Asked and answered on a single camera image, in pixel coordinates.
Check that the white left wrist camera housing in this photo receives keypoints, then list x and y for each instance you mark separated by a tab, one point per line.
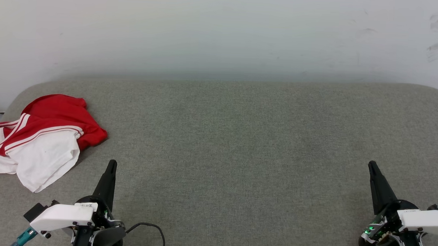
62	216

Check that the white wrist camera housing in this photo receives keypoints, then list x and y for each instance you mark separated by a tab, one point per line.
425	220
62	216

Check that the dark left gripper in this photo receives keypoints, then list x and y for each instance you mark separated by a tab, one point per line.
103	215

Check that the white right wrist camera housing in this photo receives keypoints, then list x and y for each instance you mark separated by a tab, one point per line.
425	220

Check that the red and white basketball jersey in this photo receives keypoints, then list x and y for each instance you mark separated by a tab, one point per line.
43	146

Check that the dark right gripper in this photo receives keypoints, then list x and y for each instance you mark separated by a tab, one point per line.
390	223

